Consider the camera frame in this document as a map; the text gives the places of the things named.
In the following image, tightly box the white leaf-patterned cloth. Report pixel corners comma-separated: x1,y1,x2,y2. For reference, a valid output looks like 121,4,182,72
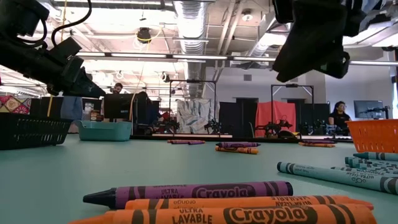
176,98,220,134

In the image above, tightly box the orange hanging cloth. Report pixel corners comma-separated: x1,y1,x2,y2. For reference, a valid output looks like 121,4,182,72
254,100,297,138

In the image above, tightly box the black ceiling cord reel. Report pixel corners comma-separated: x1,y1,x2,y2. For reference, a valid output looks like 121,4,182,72
136,27,152,44

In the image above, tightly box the silver round ceiling duct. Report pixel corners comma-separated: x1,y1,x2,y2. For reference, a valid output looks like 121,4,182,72
247,30,280,68
172,0,208,100

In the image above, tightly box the person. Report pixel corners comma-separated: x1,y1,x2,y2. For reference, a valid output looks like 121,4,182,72
60,95,84,121
110,82,124,95
328,100,352,131
136,91,160,125

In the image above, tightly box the teal table mat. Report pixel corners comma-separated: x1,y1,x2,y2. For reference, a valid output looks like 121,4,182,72
0,133,398,224

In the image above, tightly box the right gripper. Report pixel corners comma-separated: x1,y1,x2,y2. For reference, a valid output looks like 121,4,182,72
272,0,366,83

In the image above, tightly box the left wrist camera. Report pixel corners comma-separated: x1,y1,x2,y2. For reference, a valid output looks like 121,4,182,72
49,36,83,63

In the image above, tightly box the black plastic basket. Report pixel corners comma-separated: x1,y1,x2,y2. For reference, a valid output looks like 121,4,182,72
0,112,73,151

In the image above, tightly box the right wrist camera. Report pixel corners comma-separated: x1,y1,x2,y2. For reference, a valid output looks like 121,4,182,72
317,49,351,79

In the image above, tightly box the black metal frame stand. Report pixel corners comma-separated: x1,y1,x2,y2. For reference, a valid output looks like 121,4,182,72
270,83,315,135
169,79,218,135

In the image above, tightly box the teal plastic basket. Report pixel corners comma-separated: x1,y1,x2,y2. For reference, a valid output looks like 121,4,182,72
75,119,133,142

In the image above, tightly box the black partition panel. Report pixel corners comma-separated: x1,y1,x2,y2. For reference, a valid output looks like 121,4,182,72
30,96,62,118
219,98,259,138
295,103,331,135

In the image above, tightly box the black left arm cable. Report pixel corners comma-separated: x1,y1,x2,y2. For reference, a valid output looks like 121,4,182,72
49,0,93,47

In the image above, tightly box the orange plastic basket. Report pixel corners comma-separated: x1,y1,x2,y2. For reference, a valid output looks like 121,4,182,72
345,119,398,154

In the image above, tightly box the colourful patterned quilt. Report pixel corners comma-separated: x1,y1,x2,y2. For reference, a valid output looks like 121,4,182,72
0,95,32,114

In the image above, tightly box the yellow hanging cord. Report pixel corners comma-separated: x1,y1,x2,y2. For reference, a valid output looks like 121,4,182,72
129,27,164,122

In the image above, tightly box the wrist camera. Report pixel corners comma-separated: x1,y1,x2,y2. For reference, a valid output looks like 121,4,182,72
317,49,351,79
49,36,83,63

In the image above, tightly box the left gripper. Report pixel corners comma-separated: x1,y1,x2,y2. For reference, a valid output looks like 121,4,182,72
0,32,107,99

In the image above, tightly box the dark wall screen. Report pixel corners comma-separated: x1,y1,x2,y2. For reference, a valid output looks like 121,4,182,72
353,100,385,119

